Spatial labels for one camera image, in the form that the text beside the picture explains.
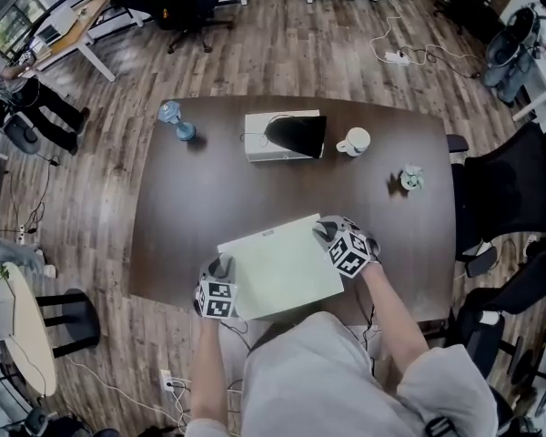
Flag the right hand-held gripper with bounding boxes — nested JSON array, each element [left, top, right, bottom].
[[312, 215, 381, 279]]

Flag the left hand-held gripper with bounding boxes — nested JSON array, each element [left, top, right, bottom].
[[192, 255, 239, 320]]

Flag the pale green panel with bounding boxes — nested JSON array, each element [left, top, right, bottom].
[[217, 213, 346, 321]]

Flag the person's right forearm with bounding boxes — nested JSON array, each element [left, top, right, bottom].
[[358, 261, 431, 384]]

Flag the person's left forearm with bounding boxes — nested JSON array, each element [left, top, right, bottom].
[[188, 319, 231, 422]]

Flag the dark brown wooden table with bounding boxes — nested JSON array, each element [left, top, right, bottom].
[[129, 96, 459, 325]]

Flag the white mug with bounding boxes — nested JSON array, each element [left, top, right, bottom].
[[336, 127, 371, 158]]

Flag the small potted plant white pot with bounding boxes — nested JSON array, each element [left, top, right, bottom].
[[399, 163, 426, 191]]

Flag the white rectangular box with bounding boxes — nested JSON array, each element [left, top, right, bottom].
[[244, 109, 322, 164]]

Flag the person's light grey shirt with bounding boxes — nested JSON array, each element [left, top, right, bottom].
[[181, 310, 500, 437]]

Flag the black mesh office chair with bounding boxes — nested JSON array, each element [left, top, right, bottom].
[[445, 120, 546, 263], [104, 0, 236, 55], [454, 234, 546, 381], [434, 0, 501, 45]]

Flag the round beige table black base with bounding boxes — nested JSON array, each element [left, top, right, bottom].
[[0, 261, 102, 398]]

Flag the long wooden desk white legs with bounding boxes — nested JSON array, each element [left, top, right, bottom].
[[25, 0, 145, 84]]

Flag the white countertop oven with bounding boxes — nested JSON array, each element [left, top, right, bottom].
[[34, 5, 78, 45]]

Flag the black drawstring pouch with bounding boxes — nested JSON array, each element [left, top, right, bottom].
[[259, 114, 328, 160]]

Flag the white floor cable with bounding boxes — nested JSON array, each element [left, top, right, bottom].
[[369, 15, 413, 66], [63, 355, 187, 427]]

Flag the black bag strap buckle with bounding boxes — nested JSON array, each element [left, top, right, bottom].
[[420, 414, 459, 437]]

